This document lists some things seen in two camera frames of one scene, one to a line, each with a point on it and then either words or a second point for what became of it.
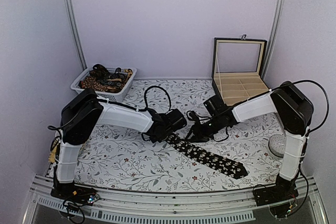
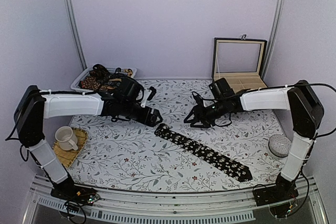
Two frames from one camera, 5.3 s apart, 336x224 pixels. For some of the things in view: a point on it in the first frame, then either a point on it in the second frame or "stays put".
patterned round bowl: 277,144 stays put
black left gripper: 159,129 → 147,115
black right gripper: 197,128 → 200,115
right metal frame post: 277,21 stays put
